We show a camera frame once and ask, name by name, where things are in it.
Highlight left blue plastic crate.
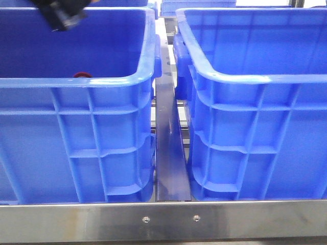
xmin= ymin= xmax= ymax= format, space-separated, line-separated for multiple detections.
xmin=1 ymin=7 xmax=161 ymax=205

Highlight rail screw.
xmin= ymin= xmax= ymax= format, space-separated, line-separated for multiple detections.
xmin=193 ymin=215 xmax=201 ymax=222
xmin=142 ymin=216 xmax=150 ymax=224

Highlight right rail screw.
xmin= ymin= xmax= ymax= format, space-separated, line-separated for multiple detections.
xmin=193 ymin=215 xmax=201 ymax=222

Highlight left rail screw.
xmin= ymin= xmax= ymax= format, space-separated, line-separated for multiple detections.
xmin=142 ymin=216 xmax=150 ymax=224

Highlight red push button switch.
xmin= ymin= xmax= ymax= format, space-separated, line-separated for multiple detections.
xmin=73 ymin=71 xmax=92 ymax=78

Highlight blue plastic crate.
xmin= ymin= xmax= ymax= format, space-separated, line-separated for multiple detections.
xmin=174 ymin=8 xmax=326 ymax=201
xmin=1 ymin=7 xmax=161 ymax=205

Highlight right blue plastic crate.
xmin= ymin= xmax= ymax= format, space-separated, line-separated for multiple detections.
xmin=174 ymin=8 xmax=326 ymax=201

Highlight rear right blue crate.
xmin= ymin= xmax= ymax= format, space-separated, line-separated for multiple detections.
xmin=160 ymin=0 xmax=237 ymax=17

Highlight steel front rail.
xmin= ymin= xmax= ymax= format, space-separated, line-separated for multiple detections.
xmin=1 ymin=200 xmax=326 ymax=243

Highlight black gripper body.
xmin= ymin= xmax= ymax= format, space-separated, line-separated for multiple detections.
xmin=32 ymin=0 xmax=91 ymax=31

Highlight rear left blue crate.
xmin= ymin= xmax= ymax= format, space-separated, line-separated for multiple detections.
xmin=1 ymin=0 xmax=158 ymax=19

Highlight steel centre divider bar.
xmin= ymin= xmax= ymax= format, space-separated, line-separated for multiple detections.
xmin=155 ymin=40 xmax=192 ymax=202

